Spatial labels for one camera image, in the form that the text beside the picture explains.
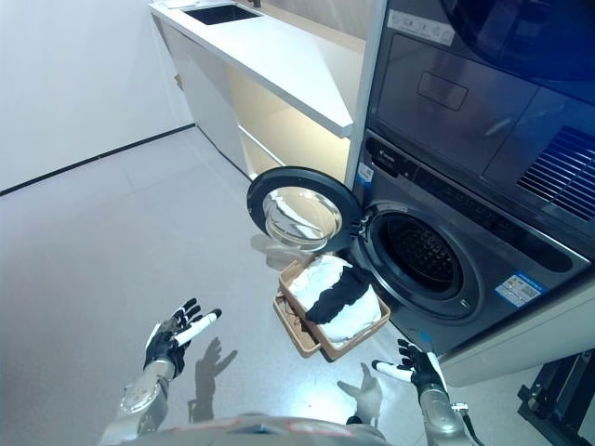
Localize black metal stand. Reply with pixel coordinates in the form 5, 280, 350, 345
515, 350, 595, 446

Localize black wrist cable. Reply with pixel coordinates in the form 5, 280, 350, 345
449, 401, 485, 446

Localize brown rectangular laundry basket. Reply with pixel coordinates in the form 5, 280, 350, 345
272, 257, 392, 363

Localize white clothes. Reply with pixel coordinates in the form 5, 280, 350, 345
287, 254, 383, 348

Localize grey front-load washing machine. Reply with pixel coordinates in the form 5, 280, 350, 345
348, 128, 595, 361

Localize white countertop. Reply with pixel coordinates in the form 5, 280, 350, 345
148, 0, 368, 138

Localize white base cabinet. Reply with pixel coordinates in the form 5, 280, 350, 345
157, 20, 352, 185

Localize black garment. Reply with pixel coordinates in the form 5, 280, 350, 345
304, 264, 376, 325

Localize robot torso silver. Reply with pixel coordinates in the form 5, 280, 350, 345
99, 411, 387, 446

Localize round washing machine door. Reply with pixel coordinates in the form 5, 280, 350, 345
245, 166, 373, 256

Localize energy label sticker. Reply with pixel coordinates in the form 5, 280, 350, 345
494, 274, 543, 308

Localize white dryer label sticker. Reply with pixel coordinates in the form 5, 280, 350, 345
387, 8, 455, 46

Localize robot left hand black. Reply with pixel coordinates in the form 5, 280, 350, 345
142, 299, 223, 378

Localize black sink basin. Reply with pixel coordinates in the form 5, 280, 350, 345
179, 3, 265, 26

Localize grey dryer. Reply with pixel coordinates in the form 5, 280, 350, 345
366, 0, 595, 224

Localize robot right hand black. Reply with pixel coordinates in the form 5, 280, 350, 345
371, 338, 451, 397

